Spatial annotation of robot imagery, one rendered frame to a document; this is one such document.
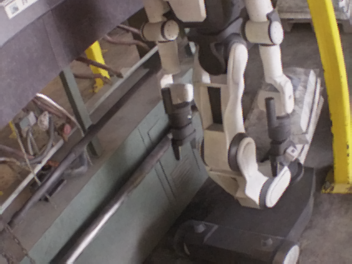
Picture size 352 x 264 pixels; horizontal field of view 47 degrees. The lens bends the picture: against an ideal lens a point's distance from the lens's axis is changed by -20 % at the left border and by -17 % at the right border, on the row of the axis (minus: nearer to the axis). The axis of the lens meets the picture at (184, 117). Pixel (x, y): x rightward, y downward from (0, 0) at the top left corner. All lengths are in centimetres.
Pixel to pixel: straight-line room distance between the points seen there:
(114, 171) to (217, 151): 53
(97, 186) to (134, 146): 30
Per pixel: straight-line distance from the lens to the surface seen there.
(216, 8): 150
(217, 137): 168
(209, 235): 202
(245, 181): 175
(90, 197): 192
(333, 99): 204
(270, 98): 154
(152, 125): 222
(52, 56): 179
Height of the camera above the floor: 161
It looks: 29 degrees down
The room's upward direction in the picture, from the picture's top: 19 degrees counter-clockwise
